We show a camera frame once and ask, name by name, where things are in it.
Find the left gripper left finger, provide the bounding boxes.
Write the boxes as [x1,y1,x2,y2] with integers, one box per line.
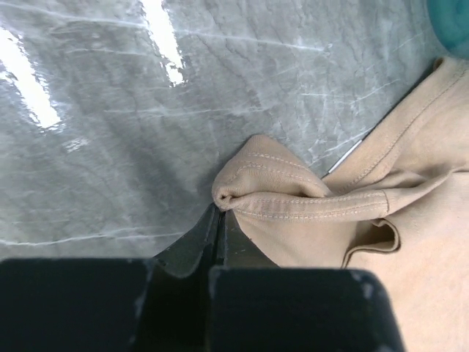
[1,206,220,351]

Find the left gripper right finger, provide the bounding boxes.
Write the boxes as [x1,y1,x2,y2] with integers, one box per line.
[208,212,398,351]

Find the teal plastic basket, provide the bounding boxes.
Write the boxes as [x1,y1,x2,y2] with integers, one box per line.
[426,0,469,59]

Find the beige t shirt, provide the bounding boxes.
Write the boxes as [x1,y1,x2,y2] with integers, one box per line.
[212,57,468,351]

